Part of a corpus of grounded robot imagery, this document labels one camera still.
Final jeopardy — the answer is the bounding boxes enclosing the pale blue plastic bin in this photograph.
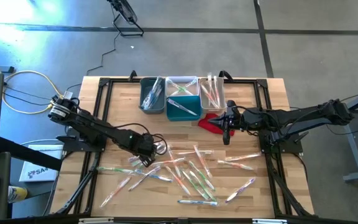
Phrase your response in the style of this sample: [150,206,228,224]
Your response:
[165,75,200,98]

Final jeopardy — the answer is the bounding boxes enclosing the black aluminium frame rail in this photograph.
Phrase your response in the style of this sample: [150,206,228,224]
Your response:
[50,213,315,220]
[50,77,114,216]
[98,77,270,85]
[253,78,315,218]

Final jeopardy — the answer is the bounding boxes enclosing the red cloth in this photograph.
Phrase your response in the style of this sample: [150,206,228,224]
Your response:
[197,113,236,137]

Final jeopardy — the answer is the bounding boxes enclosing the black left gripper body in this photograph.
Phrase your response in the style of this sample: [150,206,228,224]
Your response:
[126,133,157,160]

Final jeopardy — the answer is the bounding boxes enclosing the silver table bracket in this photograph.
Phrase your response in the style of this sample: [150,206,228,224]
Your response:
[78,217,114,223]
[252,218,288,224]

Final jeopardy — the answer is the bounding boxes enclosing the yellow can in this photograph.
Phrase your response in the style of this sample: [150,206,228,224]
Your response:
[7,185,29,203]

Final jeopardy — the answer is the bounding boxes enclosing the white printed box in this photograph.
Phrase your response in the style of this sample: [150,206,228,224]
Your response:
[19,144,65,184]

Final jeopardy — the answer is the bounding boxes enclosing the pink white toothbrush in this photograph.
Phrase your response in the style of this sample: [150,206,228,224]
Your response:
[193,144,213,179]

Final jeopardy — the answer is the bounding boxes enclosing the teal plastic bin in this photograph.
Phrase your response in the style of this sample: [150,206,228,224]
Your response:
[165,95,203,122]

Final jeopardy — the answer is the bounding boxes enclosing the black floor cable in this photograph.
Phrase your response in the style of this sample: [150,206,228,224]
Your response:
[85,30,121,77]

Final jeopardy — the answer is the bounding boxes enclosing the dark grey plastic bin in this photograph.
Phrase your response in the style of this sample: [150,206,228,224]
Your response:
[139,77,167,115]

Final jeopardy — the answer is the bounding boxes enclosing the purple white toothbrush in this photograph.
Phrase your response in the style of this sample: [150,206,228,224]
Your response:
[225,177,257,203]
[128,155,142,167]

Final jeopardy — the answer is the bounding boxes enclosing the yellow cable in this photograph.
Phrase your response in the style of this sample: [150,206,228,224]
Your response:
[3,70,67,115]

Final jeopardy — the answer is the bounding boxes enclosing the dark purple toothbrush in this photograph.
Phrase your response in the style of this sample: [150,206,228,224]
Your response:
[167,98,198,117]

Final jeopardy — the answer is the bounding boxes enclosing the black desk bar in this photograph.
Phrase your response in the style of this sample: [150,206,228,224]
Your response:
[0,136,63,171]

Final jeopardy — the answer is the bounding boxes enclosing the black fan stand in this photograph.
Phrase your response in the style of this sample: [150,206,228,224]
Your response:
[106,0,145,37]

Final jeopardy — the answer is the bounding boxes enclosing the orange toothbrush yellow bristles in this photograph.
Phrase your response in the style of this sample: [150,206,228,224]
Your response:
[152,157,186,166]

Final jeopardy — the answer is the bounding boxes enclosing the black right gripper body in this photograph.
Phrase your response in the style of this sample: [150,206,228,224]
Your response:
[227,100,252,131]

